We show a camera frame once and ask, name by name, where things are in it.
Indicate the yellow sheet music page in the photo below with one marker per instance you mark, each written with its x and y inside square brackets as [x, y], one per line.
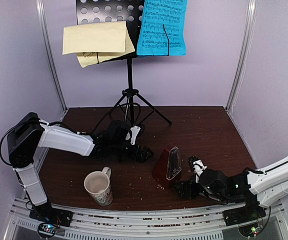
[94, 43]

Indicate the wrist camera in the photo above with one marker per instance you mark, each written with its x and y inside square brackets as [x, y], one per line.
[134, 132]
[197, 166]

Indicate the blue sheet music page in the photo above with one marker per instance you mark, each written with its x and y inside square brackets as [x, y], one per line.
[162, 28]

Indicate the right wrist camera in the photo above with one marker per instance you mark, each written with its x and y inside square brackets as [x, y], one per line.
[197, 166]

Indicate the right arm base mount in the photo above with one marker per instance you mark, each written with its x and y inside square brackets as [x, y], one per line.
[249, 220]

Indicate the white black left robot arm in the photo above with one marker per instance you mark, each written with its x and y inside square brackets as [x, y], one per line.
[119, 139]

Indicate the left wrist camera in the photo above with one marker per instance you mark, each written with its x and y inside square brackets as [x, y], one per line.
[134, 132]

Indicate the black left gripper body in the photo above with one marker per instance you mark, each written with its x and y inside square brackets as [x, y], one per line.
[134, 156]

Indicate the right aluminium corner post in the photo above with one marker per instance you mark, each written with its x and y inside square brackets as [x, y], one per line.
[248, 29]

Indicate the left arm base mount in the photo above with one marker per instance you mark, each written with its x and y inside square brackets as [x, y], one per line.
[51, 220]

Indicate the left aluminium corner post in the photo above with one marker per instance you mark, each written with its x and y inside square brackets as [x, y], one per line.
[49, 53]

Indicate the aluminium corner post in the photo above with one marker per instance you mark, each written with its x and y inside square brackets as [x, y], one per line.
[49, 53]
[248, 29]

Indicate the white ceramic mug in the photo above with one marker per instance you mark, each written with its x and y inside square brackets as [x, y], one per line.
[98, 186]

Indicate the clear plastic metronome cover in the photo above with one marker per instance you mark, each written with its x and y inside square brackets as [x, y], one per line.
[174, 167]

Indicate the red wooden metronome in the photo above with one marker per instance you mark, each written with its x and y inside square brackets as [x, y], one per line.
[160, 168]

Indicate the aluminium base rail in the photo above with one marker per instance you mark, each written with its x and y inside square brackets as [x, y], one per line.
[201, 223]

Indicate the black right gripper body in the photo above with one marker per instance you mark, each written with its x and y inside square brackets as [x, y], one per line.
[190, 187]

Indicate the black music stand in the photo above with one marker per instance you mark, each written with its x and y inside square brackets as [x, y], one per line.
[95, 11]

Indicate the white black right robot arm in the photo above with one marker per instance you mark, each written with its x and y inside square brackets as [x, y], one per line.
[254, 187]

